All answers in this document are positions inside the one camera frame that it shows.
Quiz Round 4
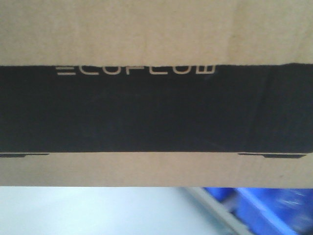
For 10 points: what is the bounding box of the blue plastic bin right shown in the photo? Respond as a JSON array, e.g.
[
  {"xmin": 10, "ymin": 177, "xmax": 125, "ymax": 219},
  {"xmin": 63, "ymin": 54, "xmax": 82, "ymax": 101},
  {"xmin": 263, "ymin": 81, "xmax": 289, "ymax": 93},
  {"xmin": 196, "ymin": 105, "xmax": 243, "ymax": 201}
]
[{"xmin": 205, "ymin": 187, "xmax": 313, "ymax": 235}]

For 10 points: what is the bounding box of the brown EcoFlow cardboard box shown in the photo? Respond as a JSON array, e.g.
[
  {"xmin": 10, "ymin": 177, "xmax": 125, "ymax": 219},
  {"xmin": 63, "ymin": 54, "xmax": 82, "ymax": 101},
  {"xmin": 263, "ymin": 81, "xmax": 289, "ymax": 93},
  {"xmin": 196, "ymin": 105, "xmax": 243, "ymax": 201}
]
[{"xmin": 0, "ymin": 0, "xmax": 313, "ymax": 188}]

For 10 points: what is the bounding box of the metal shelf front rail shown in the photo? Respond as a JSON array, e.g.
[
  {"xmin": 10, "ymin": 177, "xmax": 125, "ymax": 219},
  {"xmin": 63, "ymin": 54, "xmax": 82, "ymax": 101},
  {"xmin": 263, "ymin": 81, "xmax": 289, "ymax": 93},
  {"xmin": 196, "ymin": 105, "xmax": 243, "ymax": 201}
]
[{"xmin": 182, "ymin": 187, "xmax": 253, "ymax": 235}]

